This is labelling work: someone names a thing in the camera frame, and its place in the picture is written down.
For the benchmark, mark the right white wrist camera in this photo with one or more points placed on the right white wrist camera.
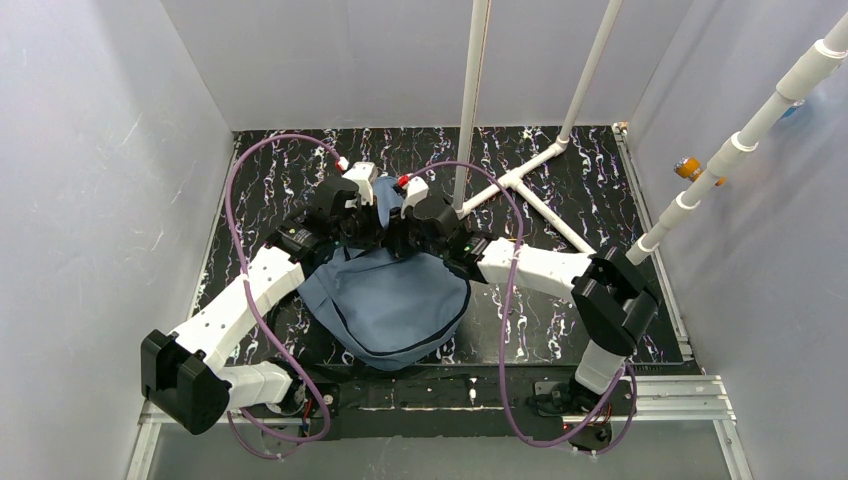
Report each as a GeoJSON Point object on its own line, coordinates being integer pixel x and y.
{"type": "Point", "coordinates": [413, 189]}

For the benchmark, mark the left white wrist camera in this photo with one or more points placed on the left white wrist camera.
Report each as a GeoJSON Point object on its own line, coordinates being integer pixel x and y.
{"type": "Point", "coordinates": [362, 174]}

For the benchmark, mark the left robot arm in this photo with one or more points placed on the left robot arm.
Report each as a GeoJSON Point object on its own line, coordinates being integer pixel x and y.
{"type": "Point", "coordinates": [184, 372]}

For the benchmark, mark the orange knob on wall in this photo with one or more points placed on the orange knob on wall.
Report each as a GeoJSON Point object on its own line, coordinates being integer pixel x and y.
{"type": "Point", "coordinates": [688, 168]}

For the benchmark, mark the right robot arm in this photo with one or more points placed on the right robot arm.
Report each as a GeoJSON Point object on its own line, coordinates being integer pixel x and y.
{"type": "Point", "coordinates": [614, 300]}

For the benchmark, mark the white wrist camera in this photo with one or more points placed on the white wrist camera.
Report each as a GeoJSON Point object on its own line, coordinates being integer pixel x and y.
{"type": "Point", "coordinates": [413, 189]}
{"type": "Point", "coordinates": [362, 174]}

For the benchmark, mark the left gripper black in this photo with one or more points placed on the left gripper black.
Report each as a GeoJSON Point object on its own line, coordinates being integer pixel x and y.
{"type": "Point", "coordinates": [365, 221]}

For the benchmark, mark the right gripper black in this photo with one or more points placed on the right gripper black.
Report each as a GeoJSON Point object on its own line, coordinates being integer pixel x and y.
{"type": "Point", "coordinates": [404, 234]}

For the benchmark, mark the blue student backpack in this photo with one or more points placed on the blue student backpack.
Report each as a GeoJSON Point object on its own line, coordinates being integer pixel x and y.
{"type": "Point", "coordinates": [388, 312]}

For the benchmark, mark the aluminium rail base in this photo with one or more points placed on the aluminium rail base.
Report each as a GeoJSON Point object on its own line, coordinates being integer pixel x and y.
{"type": "Point", "coordinates": [448, 423]}

